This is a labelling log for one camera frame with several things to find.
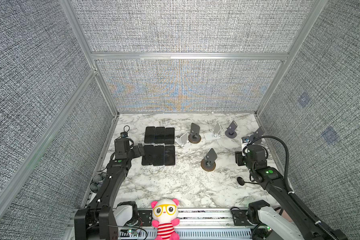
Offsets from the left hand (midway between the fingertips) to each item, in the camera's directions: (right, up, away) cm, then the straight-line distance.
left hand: (134, 147), depth 86 cm
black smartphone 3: (+19, +5, +20) cm, 28 cm away
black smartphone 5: (+20, -7, +11) cm, 24 cm away
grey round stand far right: (+78, +7, +14) cm, 80 cm away
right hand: (+61, -1, -4) cm, 61 cm away
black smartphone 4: (+13, -7, +11) cm, 18 cm away
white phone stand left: (+29, +2, +10) cm, 30 cm away
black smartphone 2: (+11, +5, +26) cm, 29 cm away
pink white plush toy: (+20, -28, -17) cm, 39 cm away
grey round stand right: (+62, +8, +18) cm, 65 cm away
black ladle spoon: (+61, -19, -2) cm, 64 cm away
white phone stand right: (+50, +7, +16) cm, 53 cm away
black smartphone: (+5, +6, +21) cm, 22 cm away
